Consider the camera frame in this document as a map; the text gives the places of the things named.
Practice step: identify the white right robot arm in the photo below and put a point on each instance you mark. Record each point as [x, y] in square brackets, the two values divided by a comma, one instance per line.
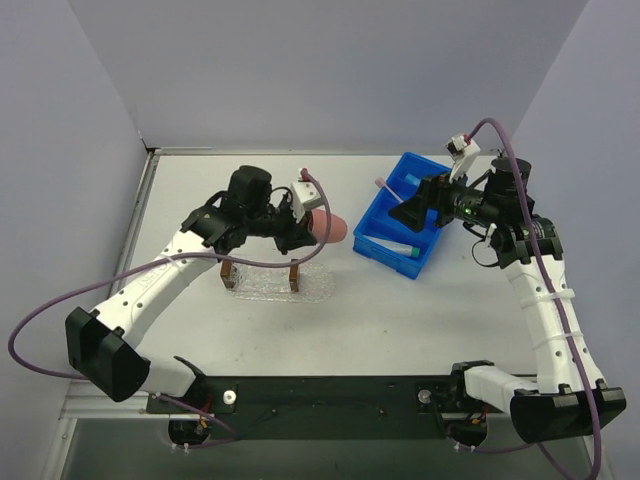
[570, 396]

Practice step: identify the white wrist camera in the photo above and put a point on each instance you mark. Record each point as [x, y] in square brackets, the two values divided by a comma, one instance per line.
[463, 150]
[305, 196]

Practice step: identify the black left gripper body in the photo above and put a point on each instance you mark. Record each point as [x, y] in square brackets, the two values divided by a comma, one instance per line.
[295, 236]

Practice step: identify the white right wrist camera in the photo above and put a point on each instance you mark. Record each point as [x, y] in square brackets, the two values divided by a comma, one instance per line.
[463, 150]

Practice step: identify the pink plastic cup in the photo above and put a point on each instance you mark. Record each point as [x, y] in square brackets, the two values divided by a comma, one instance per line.
[327, 228]

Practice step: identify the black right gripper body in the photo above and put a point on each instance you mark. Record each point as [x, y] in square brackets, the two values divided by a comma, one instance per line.
[435, 198]

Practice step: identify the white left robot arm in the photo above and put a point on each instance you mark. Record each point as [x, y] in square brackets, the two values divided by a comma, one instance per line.
[102, 342]

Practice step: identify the aluminium frame rail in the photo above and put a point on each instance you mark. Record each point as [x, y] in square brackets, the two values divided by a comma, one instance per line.
[85, 401]

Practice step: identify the blue toothpaste tube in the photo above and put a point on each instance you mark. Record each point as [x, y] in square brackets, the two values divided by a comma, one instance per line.
[413, 180]

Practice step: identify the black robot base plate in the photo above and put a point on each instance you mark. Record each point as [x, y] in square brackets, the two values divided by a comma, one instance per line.
[413, 407]

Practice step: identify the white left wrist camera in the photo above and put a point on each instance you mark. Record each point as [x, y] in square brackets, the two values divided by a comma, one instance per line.
[305, 196]

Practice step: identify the clear acrylic toothbrush holder rack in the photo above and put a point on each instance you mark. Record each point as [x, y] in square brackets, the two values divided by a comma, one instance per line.
[249, 279]

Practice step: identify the blue plastic compartment bin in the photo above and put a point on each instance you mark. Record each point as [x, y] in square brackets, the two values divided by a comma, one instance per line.
[376, 221]

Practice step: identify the white toothpaste tube green cap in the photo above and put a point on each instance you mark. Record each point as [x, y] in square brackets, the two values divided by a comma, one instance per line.
[396, 247]

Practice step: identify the pink toothbrush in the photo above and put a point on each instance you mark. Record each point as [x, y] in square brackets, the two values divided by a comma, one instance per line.
[383, 185]

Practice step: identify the clear textured glass tray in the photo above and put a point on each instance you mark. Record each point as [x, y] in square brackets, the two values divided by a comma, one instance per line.
[312, 283]

